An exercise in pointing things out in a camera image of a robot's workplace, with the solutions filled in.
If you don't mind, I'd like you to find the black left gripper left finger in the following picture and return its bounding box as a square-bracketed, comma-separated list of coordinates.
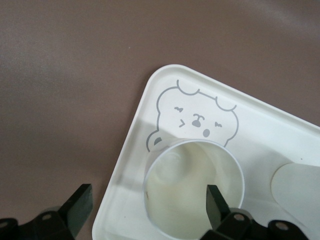
[32, 183, 94, 240]

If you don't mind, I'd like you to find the white bear print tray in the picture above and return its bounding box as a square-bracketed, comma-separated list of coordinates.
[91, 63, 320, 240]

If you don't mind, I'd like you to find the white IKEA cup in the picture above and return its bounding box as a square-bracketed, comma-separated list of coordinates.
[142, 138, 245, 240]
[270, 161, 320, 227]

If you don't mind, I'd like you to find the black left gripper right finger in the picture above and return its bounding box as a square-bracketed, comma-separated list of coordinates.
[201, 184, 252, 240]

